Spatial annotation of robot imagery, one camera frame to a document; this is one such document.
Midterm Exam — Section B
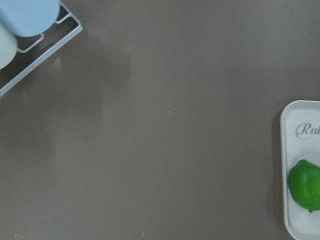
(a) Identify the green lime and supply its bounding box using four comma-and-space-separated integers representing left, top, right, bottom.
288, 159, 320, 213

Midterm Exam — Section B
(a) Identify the white cup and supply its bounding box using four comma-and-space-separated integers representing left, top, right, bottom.
0, 23, 18, 69

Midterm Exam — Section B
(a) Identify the blue cup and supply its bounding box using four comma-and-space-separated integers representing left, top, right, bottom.
0, 0, 60, 37

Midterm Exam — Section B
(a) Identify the cream serving tray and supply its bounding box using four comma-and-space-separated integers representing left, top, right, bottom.
280, 100, 320, 240

